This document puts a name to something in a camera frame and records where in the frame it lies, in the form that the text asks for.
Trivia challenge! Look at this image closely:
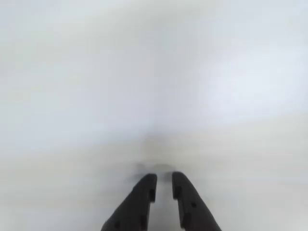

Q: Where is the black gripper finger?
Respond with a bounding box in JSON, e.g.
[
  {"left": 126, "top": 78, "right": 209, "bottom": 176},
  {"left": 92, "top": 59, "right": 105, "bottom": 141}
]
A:
[
  {"left": 171, "top": 171, "right": 222, "bottom": 231},
  {"left": 100, "top": 173, "right": 158, "bottom": 231}
]

